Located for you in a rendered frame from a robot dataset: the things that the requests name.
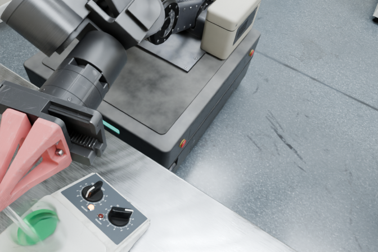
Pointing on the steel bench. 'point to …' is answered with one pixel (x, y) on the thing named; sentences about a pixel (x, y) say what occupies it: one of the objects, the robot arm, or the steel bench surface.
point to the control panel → (115, 201)
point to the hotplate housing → (98, 228)
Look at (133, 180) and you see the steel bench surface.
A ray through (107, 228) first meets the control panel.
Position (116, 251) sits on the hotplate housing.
